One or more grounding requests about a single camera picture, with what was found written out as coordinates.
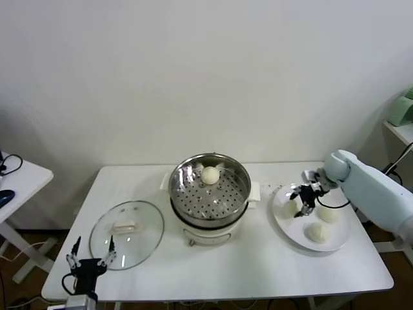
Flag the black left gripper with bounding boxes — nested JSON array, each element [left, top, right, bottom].
[[66, 234, 117, 295]]

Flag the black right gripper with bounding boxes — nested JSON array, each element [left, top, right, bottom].
[[289, 183, 322, 219]]

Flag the white steamed baozi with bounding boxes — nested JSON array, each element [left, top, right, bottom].
[[317, 206, 342, 223], [283, 201, 299, 218], [201, 165, 220, 186], [305, 222, 332, 243]]

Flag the perforated steel steamer basket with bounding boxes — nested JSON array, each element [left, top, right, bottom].
[[167, 154, 252, 229]]

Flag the white oval plate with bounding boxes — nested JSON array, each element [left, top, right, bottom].
[[272, 183, 352, 253]]

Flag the glass pot lid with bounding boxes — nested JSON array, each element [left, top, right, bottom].
[[88, 200, 165, 271]]

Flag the white side table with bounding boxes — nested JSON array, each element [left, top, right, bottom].
[[0, 160, 55, 285]]

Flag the cream electric pot base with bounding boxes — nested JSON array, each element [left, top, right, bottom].
[[160, 172, 261, 248]]

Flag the blue computer mouse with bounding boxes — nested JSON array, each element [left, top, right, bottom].
[[0, 189, 16, 207]]

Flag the white side desk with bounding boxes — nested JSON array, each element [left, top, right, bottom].
[[376, 119, 413, 256]]

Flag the mint green appliance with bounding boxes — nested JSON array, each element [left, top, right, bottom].
[[386, 86, 413, 127]]

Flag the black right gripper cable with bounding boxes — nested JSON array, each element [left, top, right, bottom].
[[316, 195, 351, 210]]

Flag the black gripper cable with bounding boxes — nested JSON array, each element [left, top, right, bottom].
[[316, 195, 351, 210], [61, 273, 79, 295]]

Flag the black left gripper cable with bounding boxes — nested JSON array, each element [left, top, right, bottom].
[[61, 273, 79, 295]]

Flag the white floor cable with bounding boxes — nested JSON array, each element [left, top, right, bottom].
[[0, 240, 49, 263]]

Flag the thin black desk cable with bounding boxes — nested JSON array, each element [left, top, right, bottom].
[[0, 154, 23, 177]]

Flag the black power cable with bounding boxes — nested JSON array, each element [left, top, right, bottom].
[[354, 143, 413, 224]]

